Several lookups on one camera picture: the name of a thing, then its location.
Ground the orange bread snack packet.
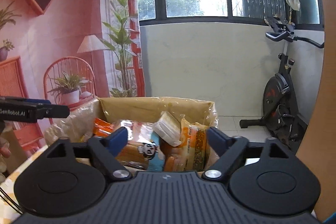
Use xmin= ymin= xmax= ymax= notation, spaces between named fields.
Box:
xmin=160 ymin=118 xmax=210 ymax=172

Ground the person's left hand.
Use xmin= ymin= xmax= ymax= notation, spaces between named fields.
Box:
xmin=0 ymin=137 xmax=11 ymax=183

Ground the panda bread packet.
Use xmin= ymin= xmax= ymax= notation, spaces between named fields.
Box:
xmin=116 ymin=120 xmax=155 ymax=171

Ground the orange snack bag in box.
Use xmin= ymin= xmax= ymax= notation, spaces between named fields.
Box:
xmin=93 ymin=118 xmax=116 ymax=137

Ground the light blue snack packet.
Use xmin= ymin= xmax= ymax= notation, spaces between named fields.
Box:
xmin=147 ymin=132 xmax=165 ymax=172

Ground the brown cardboard box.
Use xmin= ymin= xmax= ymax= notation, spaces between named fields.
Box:
xmin=43 ymin=97 xmax=218 ymax=169

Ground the white cracker packet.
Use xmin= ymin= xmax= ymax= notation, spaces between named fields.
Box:
xmin=153 ymin=111 xmax=181 ymax=147

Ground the black exercise bike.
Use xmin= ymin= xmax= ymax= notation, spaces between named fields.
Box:
xmin=239 ymin=15 xmax=324 ymax=153

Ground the brown wooden panel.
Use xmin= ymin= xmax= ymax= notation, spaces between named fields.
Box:
xmin=297 ymin=0 xmax=335 ymax=222

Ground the checkered floral tablecloth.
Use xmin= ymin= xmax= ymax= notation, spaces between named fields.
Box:
xmin=0 ymin=145 xmax=48 ymax=224

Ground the red printed wall tapestry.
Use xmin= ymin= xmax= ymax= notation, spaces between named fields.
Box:
xmin=0 ymin=0 xmax=146 ymax=159

